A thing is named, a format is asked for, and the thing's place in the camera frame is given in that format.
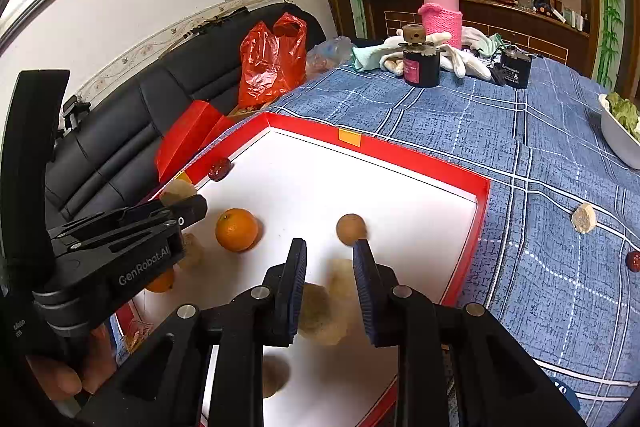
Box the orange tangerine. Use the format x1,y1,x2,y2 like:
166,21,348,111
145,266,176,294
215,208,260,253

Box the white bowl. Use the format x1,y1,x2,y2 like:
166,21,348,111
598,93,640,170

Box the black leather sofa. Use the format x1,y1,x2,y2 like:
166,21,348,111
45,2,336,228

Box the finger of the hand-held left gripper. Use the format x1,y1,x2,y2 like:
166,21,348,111
49,194,209,254

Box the round puffed rice cake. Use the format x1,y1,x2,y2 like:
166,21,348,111
298,283,348,347

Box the white gloves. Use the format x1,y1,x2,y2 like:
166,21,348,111
380,32,493,80

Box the wooden glass cabinet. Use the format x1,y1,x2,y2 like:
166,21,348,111
307,0,640,108

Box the black jar with brown lid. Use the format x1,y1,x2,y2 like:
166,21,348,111
401,24,442,88

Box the mint green cloth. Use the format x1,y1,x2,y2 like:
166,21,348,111
352,44,401,71

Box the small rice cake piece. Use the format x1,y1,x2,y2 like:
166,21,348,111
159,179,198,208

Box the red plastic bag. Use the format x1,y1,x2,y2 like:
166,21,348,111
237,13,308,110

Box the clear plastic bag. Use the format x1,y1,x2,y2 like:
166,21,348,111
306,36,358,75

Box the small black device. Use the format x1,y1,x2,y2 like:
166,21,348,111
60,96,93,132

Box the pink bottle with knitted sleeve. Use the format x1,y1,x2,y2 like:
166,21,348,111
417,0,463,50

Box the person's left hand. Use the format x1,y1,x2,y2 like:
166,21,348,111
26,326,122,403

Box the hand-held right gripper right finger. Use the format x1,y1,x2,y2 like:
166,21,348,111
352,238,588,427

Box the red paper box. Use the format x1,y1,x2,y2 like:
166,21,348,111
155,101,236,182

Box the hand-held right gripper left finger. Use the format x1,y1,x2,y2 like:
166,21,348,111
75,237,308,427

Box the red box with white inside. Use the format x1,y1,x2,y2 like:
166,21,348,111
115,111,493,427

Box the green lettuce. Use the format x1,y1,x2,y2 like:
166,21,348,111
606,92,640,132

